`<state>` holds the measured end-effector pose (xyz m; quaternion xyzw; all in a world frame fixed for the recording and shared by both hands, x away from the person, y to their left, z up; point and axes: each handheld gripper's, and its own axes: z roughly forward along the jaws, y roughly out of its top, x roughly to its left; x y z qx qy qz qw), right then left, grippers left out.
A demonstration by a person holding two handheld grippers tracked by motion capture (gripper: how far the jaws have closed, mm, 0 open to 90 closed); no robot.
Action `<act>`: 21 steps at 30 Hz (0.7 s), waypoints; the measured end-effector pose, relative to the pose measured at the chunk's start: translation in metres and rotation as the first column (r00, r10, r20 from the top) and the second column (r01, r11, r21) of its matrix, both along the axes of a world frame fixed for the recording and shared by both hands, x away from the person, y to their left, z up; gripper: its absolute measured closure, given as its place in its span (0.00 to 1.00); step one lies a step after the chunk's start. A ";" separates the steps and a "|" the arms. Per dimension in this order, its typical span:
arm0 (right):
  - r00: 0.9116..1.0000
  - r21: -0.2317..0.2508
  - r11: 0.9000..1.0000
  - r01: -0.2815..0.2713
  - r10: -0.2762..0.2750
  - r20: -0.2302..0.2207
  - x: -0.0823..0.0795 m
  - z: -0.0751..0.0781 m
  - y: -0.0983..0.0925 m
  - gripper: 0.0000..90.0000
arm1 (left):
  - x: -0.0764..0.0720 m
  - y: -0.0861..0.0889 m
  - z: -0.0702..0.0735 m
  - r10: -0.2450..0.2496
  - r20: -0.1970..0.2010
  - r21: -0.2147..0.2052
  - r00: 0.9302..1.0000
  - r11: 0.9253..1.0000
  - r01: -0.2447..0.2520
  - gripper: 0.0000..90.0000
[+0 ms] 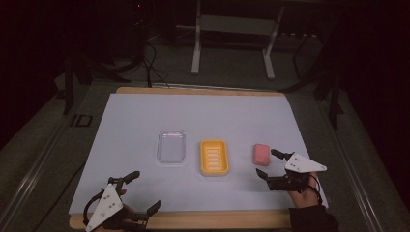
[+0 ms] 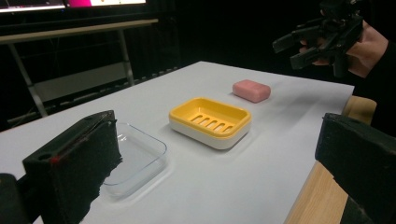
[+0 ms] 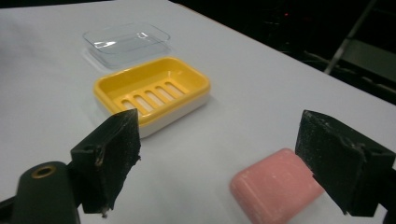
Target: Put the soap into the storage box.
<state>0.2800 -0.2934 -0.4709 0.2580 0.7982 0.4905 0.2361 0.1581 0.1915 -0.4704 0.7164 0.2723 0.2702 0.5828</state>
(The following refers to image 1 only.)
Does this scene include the person's left hand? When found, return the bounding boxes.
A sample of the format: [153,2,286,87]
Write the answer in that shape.
[95,188,137,232]

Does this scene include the white table mat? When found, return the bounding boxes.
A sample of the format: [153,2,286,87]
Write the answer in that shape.
[69,93,330,216]

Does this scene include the metal floor rail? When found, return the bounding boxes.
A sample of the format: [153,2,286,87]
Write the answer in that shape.
[0,122,73,232]
[317,100,388,232]

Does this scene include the white metal stand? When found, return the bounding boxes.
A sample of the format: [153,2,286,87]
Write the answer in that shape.
[190,0,287,81]

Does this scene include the person's right hand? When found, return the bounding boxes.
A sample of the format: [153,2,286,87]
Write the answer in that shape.
[288,172,324,210]

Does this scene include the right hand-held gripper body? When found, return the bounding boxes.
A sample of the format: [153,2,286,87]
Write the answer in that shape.
[266,152,328,194]

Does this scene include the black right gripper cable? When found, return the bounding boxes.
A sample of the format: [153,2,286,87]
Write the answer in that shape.
[309,173,324,206]

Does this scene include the black metal stand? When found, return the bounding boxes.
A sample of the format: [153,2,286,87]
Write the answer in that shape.
[278,32,346,131]

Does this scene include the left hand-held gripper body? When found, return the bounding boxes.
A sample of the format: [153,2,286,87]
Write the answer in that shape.
[84,176,150,232]

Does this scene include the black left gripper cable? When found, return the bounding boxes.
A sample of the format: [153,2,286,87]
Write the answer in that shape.
[82,188,108,227]

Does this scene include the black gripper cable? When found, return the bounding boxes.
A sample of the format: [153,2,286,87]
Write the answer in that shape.
[82,188,108,227]
[309,173,324,206]

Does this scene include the pink soap bar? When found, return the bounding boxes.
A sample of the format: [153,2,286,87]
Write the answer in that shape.
[252,143,272,167]

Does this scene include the black floor cable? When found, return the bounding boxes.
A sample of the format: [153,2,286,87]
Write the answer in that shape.
[38,161,87,232]

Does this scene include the black hanging cables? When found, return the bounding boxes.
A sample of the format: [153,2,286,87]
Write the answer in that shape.
[140,41,171,89]

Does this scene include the yellow soap dish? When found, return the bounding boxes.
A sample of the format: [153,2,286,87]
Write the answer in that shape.
[199,138,230,177]

